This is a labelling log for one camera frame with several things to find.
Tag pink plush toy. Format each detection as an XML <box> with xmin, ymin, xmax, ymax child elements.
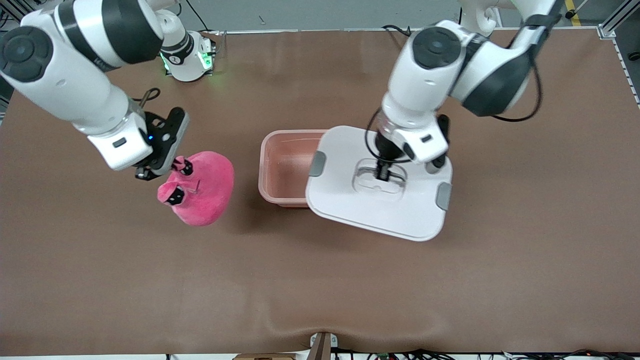
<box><xmin>157</xmin><ymin>151</ymin><xmax>235</xmax><ymax>227</ymax></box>

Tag white lid with grey clips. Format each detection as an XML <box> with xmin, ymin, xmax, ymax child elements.
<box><xmin>305</xmin><ymin>125</ymin><xmax>453</xmax><ymax>242</ymax></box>

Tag pink plastic box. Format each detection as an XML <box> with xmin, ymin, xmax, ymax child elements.
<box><xmin>258</xmin><ymin>129</ymin><xmax>329</xmax><ymax>208</ymax></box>

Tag brown table mat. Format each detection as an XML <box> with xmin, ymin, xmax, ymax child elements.
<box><xmin>0</xmin><ymin>27</ymin><xmax>640</xmax><ymax>357</ymax></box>

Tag silver table edge trim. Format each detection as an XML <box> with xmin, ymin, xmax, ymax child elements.
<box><xmin>215</xmin><ymin>27</ymin><xmax>601</xmax><ymax>35</ymax></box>

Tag white perforated edge strip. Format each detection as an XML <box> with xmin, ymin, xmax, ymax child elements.
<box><xmin>612</xmin><ymin>37</ymin><xmax>640</xmax><ymax>109</ymax></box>

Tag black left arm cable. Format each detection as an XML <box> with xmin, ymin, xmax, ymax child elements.
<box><xmin>364</xmin><ymin>20</ymin><xmax>544</xmax><ymax>164</ymax></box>

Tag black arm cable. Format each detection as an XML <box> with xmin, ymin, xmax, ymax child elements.
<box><xmin>139</xmin><ymin>87</ymin><xmax>162</xmax><ymax>109</ymax></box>
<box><xmin>364</xmin><ymin>20</ymin><xmax>544</xmax><ymax>164</ymax></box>

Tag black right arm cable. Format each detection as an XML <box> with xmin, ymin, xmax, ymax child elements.
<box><xmin>139</xmin><ymin>87</ymin><xmax>162</xmax><ymax>109</ymax></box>

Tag black right base cable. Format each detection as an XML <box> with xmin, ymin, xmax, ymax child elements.
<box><xmin>186</xmin><ymin>0</ymin><xmax>210</xmax><ymax>32</ymax></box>

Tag aluminium frame profile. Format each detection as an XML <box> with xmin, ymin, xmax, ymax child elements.
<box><xmin>0</xmin><ymin>0</ymin><xmax>25</xmax><ymax>23</ymax></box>
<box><xmin>597</xmin><ymin>0</ymin><xmax>640</xmax><ymax>40</ymax></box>

